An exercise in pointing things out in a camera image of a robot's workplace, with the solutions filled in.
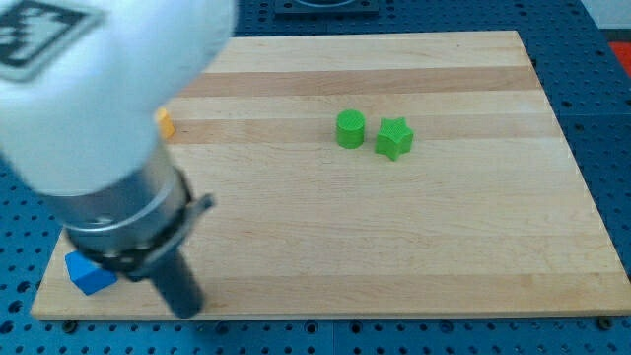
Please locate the red object at edge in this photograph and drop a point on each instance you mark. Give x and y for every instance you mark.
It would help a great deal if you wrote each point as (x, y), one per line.
(622, 51)

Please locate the blue block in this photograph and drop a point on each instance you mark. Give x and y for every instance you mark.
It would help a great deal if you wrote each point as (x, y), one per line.
(86, 275)

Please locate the green star block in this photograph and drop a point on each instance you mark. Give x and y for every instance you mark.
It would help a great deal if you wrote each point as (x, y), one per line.
(394, 138)

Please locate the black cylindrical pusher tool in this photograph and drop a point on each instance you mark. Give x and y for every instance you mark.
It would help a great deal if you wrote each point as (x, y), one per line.
(172, 281)

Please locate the green cylinder block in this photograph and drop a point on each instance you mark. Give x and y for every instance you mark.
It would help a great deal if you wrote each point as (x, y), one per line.
(350, 129)

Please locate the wooden board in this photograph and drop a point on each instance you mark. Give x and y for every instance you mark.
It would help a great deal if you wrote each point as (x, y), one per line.
(487, 216)

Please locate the yellow block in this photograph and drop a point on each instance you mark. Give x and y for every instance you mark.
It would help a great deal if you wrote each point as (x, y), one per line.
(165, 124)

